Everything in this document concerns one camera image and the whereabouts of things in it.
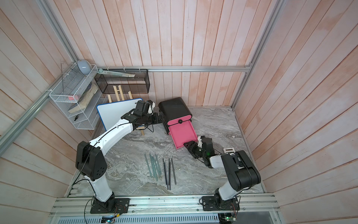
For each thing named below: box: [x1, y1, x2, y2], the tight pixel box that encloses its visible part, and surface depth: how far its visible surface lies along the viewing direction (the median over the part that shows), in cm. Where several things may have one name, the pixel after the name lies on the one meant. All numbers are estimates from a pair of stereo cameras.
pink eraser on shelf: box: [68, 95, 80, 101], surface depth 73 cm
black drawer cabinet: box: [158, 97, 193, 135], surface depth 99 cm
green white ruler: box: [97, 68, 136, 78], surface depth 92 cm
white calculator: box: [223, 147, 236, 154], surface depth 95 cm
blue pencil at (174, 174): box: [170, 155, 177, 185], surface depth 87 cm
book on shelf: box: [68, 82, 99, 114], surface depth 83 cm
